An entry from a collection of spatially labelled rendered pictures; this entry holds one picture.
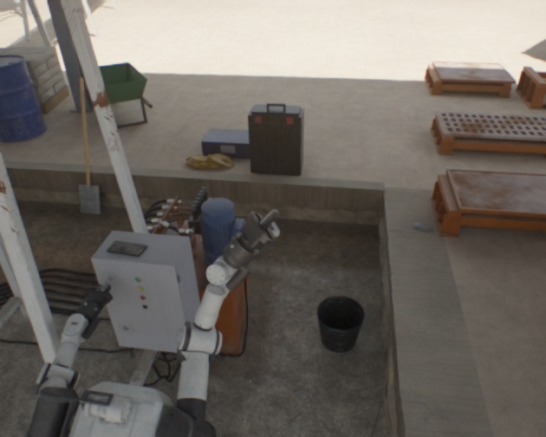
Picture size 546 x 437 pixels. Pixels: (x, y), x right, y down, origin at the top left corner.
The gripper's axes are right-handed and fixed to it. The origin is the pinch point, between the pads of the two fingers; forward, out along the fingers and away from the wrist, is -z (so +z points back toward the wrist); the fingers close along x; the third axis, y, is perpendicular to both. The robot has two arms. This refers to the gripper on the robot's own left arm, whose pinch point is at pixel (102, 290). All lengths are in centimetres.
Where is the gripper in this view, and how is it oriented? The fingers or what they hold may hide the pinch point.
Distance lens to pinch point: 221.0
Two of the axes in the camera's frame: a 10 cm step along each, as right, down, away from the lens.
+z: -1.5, 5.7, -8.1
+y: 0.2, 8.2, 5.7
